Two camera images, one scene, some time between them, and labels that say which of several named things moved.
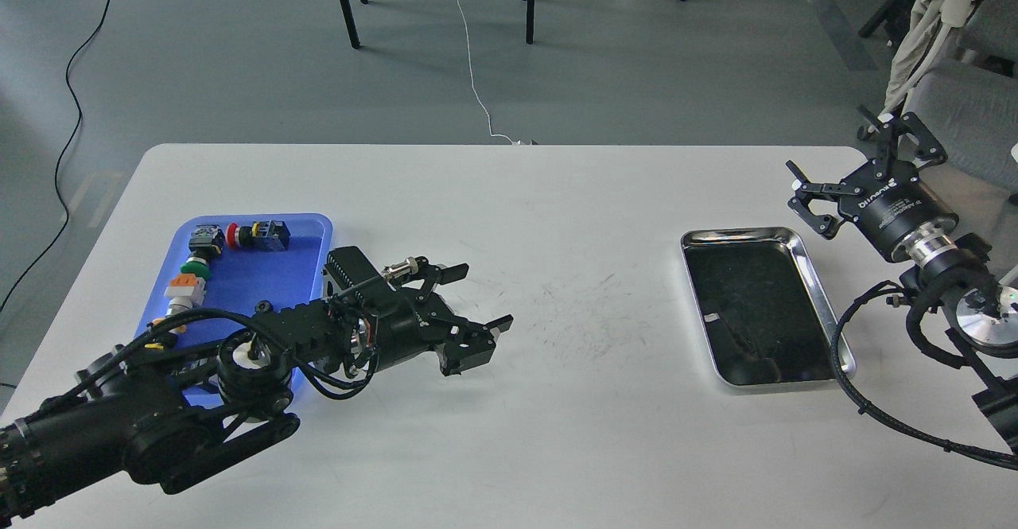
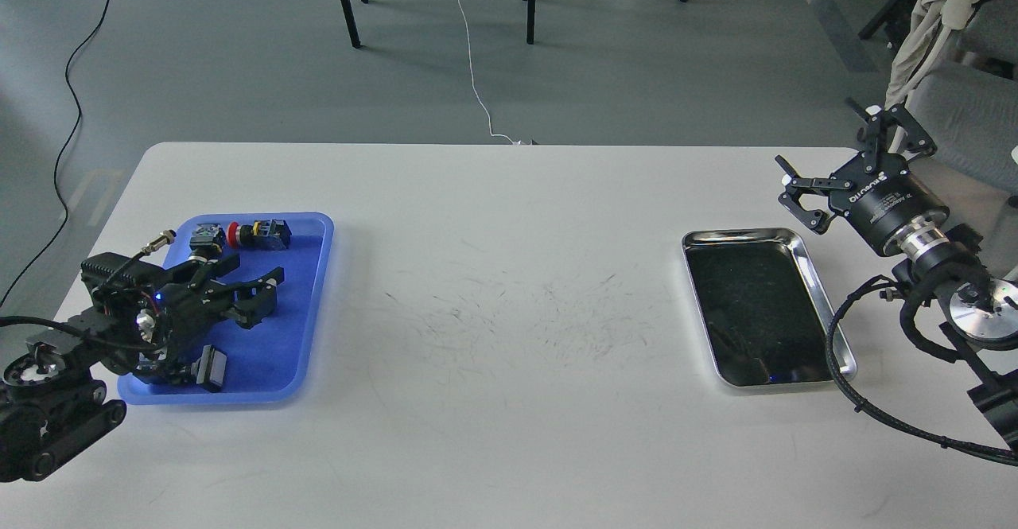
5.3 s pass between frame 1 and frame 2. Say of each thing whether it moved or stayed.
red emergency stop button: stayed
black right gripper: stayed
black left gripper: moved
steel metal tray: stayed
